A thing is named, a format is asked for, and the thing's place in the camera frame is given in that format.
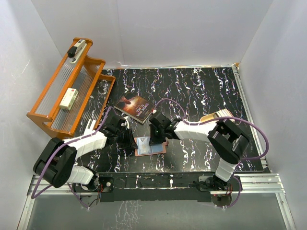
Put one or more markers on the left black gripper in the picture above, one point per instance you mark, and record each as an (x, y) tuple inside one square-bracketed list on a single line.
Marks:
[(130, 143)]

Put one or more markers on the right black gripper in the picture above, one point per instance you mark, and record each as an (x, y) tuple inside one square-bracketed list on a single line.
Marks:
[(153, 140)]

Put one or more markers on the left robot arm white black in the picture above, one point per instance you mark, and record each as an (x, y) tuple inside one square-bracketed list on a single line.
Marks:
[(57, 164)]

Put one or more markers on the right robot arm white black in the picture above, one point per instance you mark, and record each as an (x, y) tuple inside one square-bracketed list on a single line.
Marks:
[(229, 141)]

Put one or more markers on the stack of credit cards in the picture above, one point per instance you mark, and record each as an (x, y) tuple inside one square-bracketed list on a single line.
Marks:
[(222, 113)]

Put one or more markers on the dark paperback book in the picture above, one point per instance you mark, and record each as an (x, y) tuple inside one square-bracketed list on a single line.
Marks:
[(135, 107)]

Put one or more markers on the orange wooden shelf rack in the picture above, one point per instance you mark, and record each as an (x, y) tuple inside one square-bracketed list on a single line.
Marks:
[(84, 75)]

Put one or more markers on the beige oval tray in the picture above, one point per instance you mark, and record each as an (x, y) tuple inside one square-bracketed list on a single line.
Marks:
[(207, 117)]

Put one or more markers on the small white green box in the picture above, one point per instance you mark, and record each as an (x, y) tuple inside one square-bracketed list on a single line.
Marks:
[(68, 99)]

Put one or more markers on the black white stapler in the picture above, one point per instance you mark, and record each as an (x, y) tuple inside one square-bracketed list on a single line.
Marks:
[(75, 52)]

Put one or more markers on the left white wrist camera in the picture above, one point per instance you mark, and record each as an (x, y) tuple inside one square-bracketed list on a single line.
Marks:
[(126, 124)]

